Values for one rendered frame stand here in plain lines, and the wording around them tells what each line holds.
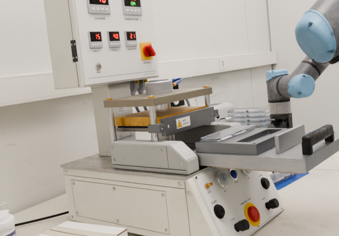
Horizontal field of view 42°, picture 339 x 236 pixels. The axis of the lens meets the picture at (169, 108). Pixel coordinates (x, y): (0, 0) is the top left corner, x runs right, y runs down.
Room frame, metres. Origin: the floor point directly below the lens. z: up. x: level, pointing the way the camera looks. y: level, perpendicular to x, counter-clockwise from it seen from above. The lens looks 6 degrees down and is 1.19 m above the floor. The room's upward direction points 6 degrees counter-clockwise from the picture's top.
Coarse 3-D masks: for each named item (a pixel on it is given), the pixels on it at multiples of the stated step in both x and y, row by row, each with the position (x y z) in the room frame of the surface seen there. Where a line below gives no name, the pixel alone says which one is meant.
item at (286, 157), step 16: (304, 128) 1.05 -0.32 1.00; (288, 144) 0.98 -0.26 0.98; (320, 144) 0.99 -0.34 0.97; (336, 144) 1.02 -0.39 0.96; (208, 160) 1.02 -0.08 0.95; (224, 160) 0.99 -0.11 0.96; (240, 160) 0.96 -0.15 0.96; (256, 160) 0.94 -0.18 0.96; (272, 160) 0.91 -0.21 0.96; (288, 160) 0.89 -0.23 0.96; (304, 160) 0.87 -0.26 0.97; (320, 160) 0.93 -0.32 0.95
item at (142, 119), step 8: (136, 112) 1.28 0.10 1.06; (144, 112) 1.25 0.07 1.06; (160, 112) 1.21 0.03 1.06; (168, 112) 1.18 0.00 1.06; (176, 112) 1.16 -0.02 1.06; (184, 112) 1.18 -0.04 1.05; (120, 120) 1.20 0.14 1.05; (128, 120) 1.18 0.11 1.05; (136, 120) 1.16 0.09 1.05; (144, 120) 1.14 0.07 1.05; (120, 128) 1.20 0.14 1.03; (128, 128) 1.18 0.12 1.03; (136, 128) 1.16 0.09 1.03; (144, 128) 1.15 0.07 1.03
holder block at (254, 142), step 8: (256, 128) 1.16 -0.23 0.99; (264, 128) 1.14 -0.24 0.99; (272, 128) 1.13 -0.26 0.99; (280, 128) 1.12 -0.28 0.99; (288, 128) 1.10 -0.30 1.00; (240, 136) 1.06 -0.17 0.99; (248, 136) 1.05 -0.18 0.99; (256, 136) 1.08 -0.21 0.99; (264, 136) 1.11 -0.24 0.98; (272, 136) 1.02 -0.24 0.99; (200, 144) 1.04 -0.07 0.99; (208, 144) 1.02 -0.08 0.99; (216, 144) 1.01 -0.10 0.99; (224, 144) 1.00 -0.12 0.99; (232, 144) 0.98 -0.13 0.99; (240, 144) 0.97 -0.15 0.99; (248, 144) 0.96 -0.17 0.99; (256, 144) 0.95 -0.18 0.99; (264, 144) 0.98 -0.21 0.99; (272, 144) 1.01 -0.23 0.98; (208, 152) 1.03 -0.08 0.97; (216, 152) 1.01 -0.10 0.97; (224, 152) 1.00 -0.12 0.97; (232, 152) 0.99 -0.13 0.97; (240, 152) 0.97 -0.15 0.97; (248, 152) 0.96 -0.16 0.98; (256, 152) 0.95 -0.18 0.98
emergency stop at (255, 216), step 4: (248, 208) 1.07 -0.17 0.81; (252, 208) 1.07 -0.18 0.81; (256, 208) 1.08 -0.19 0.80; (248, 212) 1.06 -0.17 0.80; (252, 212) 1.06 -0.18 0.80; (256, 212) 1.07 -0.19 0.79; (252, 216) 1.06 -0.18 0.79; (256, 216) 1.07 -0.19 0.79; (252, 220) 1.06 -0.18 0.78; (256, 220) 1.06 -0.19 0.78
